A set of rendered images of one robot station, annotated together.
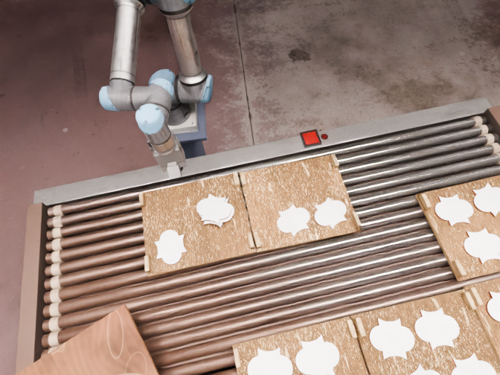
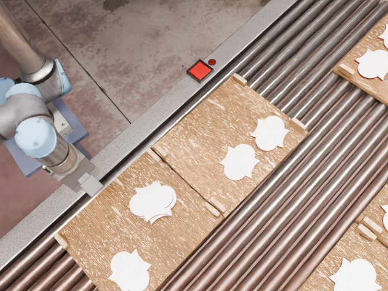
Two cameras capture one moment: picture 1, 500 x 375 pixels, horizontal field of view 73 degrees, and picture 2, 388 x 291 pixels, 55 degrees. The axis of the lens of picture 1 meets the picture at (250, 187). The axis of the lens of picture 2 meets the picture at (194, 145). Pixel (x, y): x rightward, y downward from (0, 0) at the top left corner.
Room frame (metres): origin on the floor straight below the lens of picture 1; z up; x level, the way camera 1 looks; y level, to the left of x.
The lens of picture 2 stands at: (0.12, 0.17, 2.09)
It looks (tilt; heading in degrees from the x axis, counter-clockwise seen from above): 64 degrees down; 333
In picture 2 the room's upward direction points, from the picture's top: 10 degrees counter-clockwise
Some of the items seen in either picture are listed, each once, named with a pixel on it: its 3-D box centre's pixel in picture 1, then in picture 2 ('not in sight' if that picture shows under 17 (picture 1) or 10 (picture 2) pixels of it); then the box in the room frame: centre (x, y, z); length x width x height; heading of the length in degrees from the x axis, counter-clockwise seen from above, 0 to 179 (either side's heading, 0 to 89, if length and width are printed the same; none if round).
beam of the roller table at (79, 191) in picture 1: (272, 152); (170, 107); (0.81, -0.11, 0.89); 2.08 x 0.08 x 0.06; 99
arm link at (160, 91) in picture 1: (154, 98); (22, 112); (0.74, 0.28, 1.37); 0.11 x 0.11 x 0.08; 82
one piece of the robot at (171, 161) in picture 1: (169, 158); (77, 173); (0.61, 0.26, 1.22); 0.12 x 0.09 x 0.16; 10
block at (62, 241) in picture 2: (142, 199); (62, 241); (0.60, 0.44, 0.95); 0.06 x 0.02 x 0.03; 9
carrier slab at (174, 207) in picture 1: (195, 221); (138, 227); (0.49, 0.22, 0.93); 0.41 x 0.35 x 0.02; 99
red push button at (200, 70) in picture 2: (310, 138); (200, 71); (0.85, -0.28, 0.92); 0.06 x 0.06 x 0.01; 9
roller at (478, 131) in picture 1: (280, 174); (192, 125); (0.69, -0.13, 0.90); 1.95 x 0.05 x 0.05; 99
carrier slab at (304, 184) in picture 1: (297, 201); (229, 140); (0.55, -0.19, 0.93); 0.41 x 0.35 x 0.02; 98
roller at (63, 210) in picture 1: (277, 164); (182, 116); (0.74, -0.12, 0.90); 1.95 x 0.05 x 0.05; 99
